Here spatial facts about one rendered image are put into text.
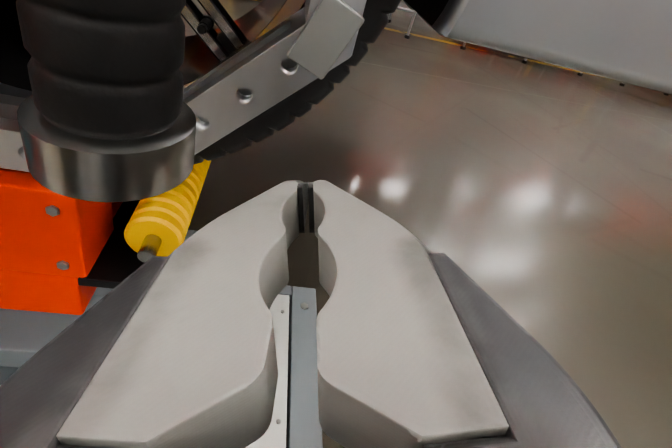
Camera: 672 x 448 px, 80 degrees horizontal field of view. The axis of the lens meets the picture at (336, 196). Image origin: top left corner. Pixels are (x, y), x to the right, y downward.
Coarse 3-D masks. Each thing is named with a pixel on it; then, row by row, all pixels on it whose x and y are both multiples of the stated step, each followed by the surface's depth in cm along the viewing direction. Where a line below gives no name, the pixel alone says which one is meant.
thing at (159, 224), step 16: (192, 176) 49; (176, 192) 45; (192, 192) 47; (144, 208) 42; (160, 208) 42; (176, 208) 43; (192, 208) 46; (128, 224) 41; (144, 224) 40; (160, 224) 40; (176, 224) 41; (128, 240) 41; (144, 240) 41; (160, 240) 41; (176, 240) 42; (144, 256) 40
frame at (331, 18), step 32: (320, 0) 29; (352, 0) 29; (288, 32) 31; (320, 32) 30; (352, 32) 30; (224, 64) 36; (256, 64) 31; (288, 64) 36; (320, 64) 31; (0, 96) 36; (192, 96) 33; (224, 96) 32; (256, 96) 33; (0, 128) 33; (224, 128) 34; (0, 160) 34
